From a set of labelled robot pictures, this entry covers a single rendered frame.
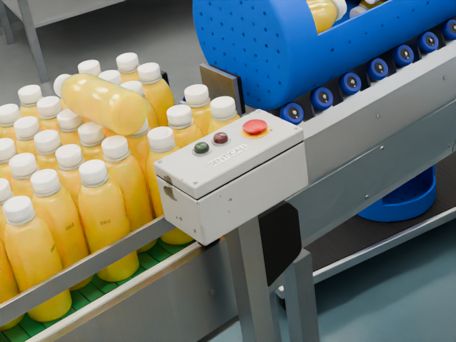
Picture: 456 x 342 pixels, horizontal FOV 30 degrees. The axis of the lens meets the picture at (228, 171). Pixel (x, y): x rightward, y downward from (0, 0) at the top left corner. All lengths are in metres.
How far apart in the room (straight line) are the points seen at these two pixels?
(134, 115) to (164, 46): 3.08
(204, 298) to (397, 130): 0.57
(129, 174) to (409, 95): 0.69
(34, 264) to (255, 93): 0.57
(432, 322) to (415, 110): 0.90
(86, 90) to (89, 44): 3.25
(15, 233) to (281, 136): 0.40
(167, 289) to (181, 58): 2.93
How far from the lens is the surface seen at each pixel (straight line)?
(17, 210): 1.19
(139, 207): 1.32
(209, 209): 1.16
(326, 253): 2.52
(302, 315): 1.83
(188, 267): 1.34
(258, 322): 1.39
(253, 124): 1.23
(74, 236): 1.28
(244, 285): 1.33
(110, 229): 1.27
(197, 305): 1.40
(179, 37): 4.45
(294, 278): 1.76
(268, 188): 1.22
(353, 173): 1.71
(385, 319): 2.52
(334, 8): 1.60
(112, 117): 1.27
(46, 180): 1.24
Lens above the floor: 1.71
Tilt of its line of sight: 32 degrees down
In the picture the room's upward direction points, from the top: 9 degrees counter-clockwise
